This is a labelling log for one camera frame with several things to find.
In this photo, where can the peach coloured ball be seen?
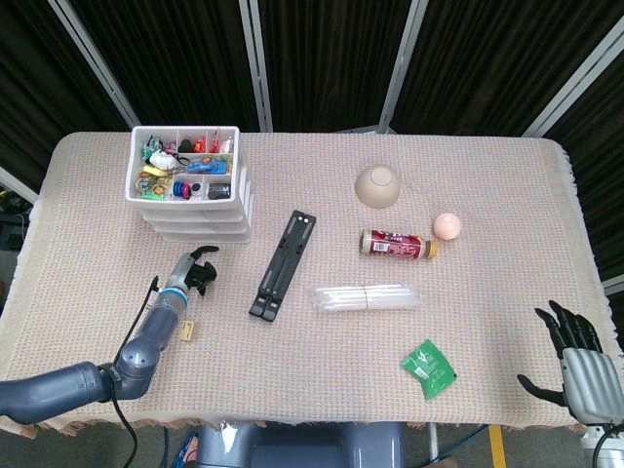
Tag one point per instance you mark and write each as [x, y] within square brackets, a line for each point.
[447, 226]

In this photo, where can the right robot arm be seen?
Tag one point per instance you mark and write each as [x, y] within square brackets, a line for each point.
[613, 451]

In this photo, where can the red label drink bottle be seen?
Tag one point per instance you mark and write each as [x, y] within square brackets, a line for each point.
[395, 244]

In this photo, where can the small white figure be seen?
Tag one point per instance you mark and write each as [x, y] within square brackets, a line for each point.
[161, 159]

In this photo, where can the white drawer organizer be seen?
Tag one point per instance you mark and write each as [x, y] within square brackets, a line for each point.
[131, 195]

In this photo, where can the black folding laptop stand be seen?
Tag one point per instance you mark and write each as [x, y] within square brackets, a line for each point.
[283, 265]

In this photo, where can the clear plastic drawer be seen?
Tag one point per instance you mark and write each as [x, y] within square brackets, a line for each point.
[205, 238]
[200, 226]
[195, 215]

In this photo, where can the colourful candy packets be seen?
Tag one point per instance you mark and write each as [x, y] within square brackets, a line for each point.
[150, 188]

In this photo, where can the blue plastic trinket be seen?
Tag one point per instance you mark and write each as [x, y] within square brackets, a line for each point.
[208, 167]

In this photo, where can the beige woven tablecloth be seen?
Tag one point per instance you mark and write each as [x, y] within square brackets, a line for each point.
[312, 351]

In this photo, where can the black and white disc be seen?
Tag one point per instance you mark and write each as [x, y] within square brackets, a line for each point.
[196, 189]

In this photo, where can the yellow plastic trinket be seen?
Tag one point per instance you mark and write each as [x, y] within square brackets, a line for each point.
[153, 172]

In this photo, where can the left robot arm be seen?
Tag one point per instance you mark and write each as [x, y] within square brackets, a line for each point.
[136, 361]

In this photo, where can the black pleated curtain panel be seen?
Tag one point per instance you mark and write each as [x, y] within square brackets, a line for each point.
[331, 58]
[185, 58]
[29, 88]
[599, 156]
[497, 58]

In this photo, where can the green trinket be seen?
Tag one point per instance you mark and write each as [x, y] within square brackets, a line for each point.
[151, 146]

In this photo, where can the small yellow eraser block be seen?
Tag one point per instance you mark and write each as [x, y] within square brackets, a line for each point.
[190, 332]

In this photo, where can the blue and red spools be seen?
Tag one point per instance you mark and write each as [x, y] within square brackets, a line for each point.
[180, 189]

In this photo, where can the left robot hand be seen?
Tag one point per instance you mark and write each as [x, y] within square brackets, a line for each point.
[184, 268]

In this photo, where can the black round trinket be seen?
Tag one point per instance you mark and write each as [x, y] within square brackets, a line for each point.
[185, 145]

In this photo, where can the green foil packet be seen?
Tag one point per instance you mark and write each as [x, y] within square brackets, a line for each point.
[429, 368]

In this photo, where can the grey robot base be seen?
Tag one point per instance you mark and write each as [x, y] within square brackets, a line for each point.
[292, 446]

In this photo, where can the blue printed package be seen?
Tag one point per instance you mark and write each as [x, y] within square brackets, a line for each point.
[187, 451]

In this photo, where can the bundle of clear straws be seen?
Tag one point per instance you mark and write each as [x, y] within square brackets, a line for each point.
[365, 298]

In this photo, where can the beige upturned bowl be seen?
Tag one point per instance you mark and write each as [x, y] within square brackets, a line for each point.
[378, 187]

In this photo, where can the black plastic part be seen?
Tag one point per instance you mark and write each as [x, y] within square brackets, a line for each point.
[219, 191]

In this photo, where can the red and pink packet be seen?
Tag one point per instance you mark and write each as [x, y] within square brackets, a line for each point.
[218, 145]

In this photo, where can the grey metal screen post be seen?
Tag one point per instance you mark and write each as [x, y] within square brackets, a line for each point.
[575, 83]
[17, 184]
[402, 68]
[97, 68]
[257, 68]

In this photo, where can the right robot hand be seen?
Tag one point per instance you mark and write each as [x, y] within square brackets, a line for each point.
[587, 382]

